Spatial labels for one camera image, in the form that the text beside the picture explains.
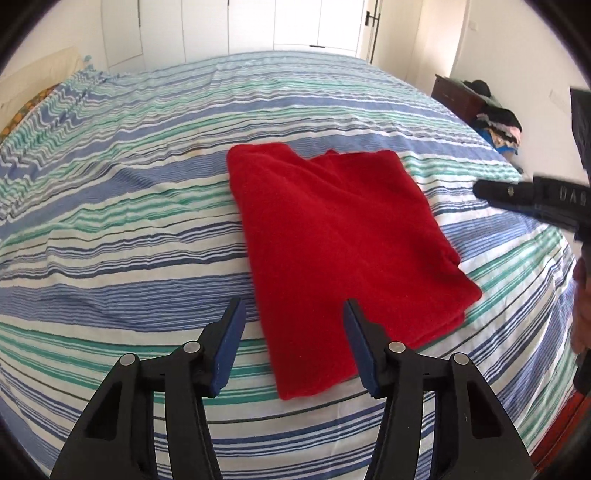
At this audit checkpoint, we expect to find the white wardrobe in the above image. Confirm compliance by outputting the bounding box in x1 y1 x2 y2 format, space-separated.
98 0 371 75

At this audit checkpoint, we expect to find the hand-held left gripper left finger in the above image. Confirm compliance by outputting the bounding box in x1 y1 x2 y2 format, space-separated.
50 296 246 480

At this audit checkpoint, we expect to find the orange green patterned sheet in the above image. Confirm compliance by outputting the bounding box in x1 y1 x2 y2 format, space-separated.
0 82 63 140

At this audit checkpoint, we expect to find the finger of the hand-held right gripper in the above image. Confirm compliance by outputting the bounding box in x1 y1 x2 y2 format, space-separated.
474 178 539 214

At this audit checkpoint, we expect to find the striped bedspread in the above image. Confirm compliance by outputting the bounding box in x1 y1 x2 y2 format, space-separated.
0 51 583 480

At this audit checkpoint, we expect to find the dark wooden dresser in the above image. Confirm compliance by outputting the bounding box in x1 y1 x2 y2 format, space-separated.
433 74 486 124

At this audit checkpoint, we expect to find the pile of mixed clothes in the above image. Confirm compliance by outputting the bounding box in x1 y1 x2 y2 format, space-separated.
462 79 525 158

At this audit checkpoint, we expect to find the person's right hand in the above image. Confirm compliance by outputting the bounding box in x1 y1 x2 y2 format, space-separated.
571 262 591 357

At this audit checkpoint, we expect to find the red sweater with white animal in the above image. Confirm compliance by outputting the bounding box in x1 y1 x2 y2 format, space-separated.
226 143 484 401

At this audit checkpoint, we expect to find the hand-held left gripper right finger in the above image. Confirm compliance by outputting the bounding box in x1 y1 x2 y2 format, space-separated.
342 298 539 480

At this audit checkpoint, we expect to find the black door handle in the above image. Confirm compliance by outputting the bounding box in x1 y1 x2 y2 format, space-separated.
364 0 382 62

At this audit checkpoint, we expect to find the cream pillow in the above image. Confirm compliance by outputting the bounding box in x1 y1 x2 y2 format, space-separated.
0 45 95 131

